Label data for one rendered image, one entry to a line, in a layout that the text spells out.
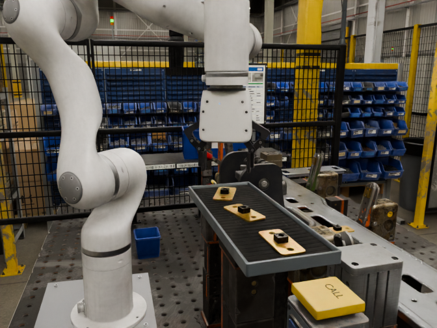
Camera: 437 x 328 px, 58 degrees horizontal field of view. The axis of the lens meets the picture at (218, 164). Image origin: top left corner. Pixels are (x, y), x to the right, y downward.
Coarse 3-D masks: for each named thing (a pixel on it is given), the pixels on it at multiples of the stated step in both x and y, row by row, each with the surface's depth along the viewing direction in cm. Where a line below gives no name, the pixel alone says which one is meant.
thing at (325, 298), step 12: (300, 288) 45; (312, 288) 45; (324, 288) 45; (336, 288) 45; (348, 288) 45; (300, 300) 44; (312, 300) 43; (324, 300) 43; (336, 300) 43; (348, 300) 43; (360, 300) 43; (312, 312) 41; (324, 312) 41; (336, 312) 41; (348, 312) 42
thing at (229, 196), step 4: (220, 188) 83; (224, 188) 80; (228, 188) 80; (232, 188) 83; (216, 192) 81; (220, 192) 79; (224, 192) 79; (228, 192) 79; (232, 192) 81; (216, 196) 78; (220, 196) 78; (224, 196) 78; (228, 196) 78; (232, 196) 78; (224, 200) 76; (228, 200) 76
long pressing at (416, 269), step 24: (288, 192) 136; (312, 192) 137; (312, 216) 114; (336, 216) 113; (360, 240) 97; (384, 240) 97; (408, 264) 84; (408, 288) 75; (432, 288) 75; (408, 312) 67; (432, 312) 67
